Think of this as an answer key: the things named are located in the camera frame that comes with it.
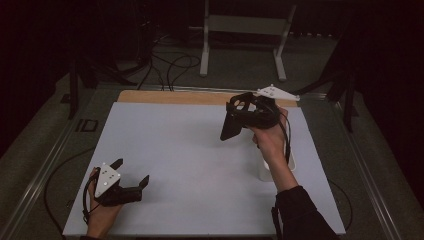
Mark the grey metal stand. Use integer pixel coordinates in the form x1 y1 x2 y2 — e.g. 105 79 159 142
199 0 298 83

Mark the black tripod stand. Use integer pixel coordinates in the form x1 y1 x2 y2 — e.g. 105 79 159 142
67 56 138 120
293 66 360 134

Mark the metal floor rail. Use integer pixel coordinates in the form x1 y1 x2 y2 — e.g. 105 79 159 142
328 96 406 240
0 98 98 240

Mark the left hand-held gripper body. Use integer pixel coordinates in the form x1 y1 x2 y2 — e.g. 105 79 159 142
94 162 144 207

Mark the person's left hand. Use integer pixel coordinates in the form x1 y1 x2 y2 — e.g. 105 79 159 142
87 167 124 239

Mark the black phone case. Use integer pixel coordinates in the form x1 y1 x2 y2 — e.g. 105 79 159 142
219 111 249 142

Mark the left hand-held gripper cable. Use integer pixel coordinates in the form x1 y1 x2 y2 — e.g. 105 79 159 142
82 168 101 225

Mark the white table cover sheet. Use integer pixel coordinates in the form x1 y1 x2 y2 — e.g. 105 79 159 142
62 101 347 237

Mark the right hand-held gripper cable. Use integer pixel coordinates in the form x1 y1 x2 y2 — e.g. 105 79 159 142
279 112 292 165

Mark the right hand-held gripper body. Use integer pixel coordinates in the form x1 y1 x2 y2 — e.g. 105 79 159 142
245 84 300 131

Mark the white plastic bin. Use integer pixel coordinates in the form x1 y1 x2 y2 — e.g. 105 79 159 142
258 145 297 183

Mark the person's right hand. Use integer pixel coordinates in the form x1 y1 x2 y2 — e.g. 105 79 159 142
249 107 290 165

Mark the black floor cable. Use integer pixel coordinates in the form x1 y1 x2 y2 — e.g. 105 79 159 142
165 54 202 92
328 179 354 232
43 146 96 234
136 49 168 92

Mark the black floor bracket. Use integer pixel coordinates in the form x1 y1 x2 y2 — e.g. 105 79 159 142
75 118 100 133

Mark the hand-held gripper cable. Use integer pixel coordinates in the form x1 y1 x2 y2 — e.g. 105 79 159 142
279 112 292 165
82 168 101 225

